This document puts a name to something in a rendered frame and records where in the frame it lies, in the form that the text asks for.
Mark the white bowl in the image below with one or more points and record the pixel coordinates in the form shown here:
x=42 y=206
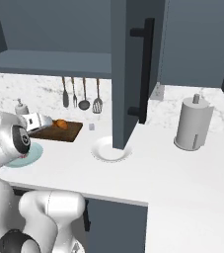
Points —
x=107 y=152

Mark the grey base cabinet door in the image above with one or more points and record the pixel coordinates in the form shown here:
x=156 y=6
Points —
x=116 y=227

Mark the grey paper towel holder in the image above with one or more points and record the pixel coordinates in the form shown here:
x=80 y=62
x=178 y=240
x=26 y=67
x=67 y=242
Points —
x=193 y=125

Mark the pink frosted pastry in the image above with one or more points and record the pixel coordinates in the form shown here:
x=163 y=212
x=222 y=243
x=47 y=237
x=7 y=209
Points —
x=24 y=156

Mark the grey soap dispenser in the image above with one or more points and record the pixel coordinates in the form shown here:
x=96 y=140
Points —
x=21 y=108

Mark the brown wooden cutting board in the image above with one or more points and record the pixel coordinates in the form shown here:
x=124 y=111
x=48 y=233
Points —
x=60 y=133

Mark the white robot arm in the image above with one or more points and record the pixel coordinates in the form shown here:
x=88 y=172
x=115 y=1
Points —
x=5 y=145

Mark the orange croissant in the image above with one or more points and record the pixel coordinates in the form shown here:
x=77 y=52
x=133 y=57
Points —
x=61 y=124

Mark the hanging slotted turner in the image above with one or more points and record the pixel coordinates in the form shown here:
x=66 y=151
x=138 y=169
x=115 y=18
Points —
x=97 y=105

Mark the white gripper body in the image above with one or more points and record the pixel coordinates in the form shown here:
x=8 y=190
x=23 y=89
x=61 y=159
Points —
x=43 y=121

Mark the grey open wall cabinet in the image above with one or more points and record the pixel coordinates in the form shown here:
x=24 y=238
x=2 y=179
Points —
x=51 y=62

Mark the teal plate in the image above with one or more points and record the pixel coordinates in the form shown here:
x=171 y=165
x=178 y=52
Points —
x=34 y=154

